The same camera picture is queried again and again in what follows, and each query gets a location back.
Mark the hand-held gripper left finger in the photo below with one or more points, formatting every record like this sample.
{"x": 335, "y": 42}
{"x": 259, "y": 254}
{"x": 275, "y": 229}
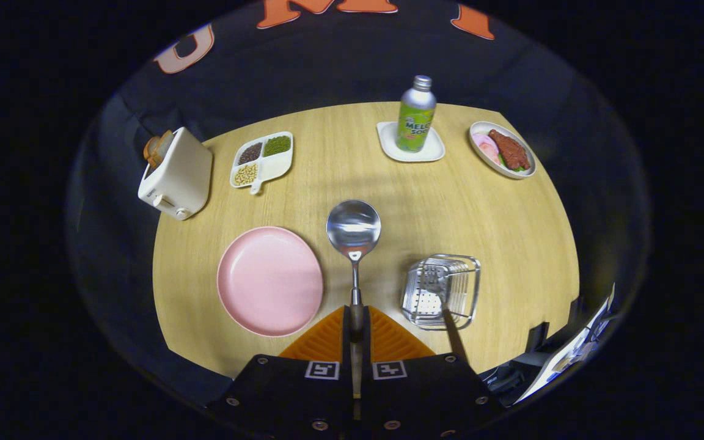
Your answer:
{"x": 344, "y": 366}

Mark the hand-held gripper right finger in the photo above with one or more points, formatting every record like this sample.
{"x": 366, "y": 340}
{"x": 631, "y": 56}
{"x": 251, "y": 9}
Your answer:
{"x": 368, "y": 366}

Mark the pink round plate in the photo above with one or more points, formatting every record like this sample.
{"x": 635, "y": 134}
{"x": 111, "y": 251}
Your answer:
{"x": 269, "y": 281}

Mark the white divided dish with beans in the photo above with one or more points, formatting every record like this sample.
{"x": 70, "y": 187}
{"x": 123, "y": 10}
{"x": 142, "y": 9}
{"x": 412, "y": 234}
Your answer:
{"x": 275, "y": 165}

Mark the white square coaster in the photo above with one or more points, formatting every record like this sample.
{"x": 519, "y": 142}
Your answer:
{"x": 428, "y": 153}

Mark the white oval plate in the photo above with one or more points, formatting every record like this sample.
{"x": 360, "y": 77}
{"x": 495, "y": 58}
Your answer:
{"x": 514, "y": 173}

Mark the cream toaster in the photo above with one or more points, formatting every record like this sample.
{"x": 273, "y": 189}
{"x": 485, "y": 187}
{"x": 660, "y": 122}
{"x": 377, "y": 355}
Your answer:
{"x": 184, "y": 177}

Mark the green soda bottle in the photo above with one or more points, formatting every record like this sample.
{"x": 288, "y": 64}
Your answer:
{"x": 416, "y": 122}

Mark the pink ham slices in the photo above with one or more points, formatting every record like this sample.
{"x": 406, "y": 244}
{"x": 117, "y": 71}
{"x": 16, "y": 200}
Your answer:
{"x": 485, "y": 146}

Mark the brown meat patty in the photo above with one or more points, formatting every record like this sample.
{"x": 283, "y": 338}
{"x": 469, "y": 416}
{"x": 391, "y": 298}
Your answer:
{"x": 511, "y": 150}

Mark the toasted bread slice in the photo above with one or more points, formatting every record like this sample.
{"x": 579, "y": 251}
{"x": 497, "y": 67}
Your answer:
{"x": 155, "y": 150}

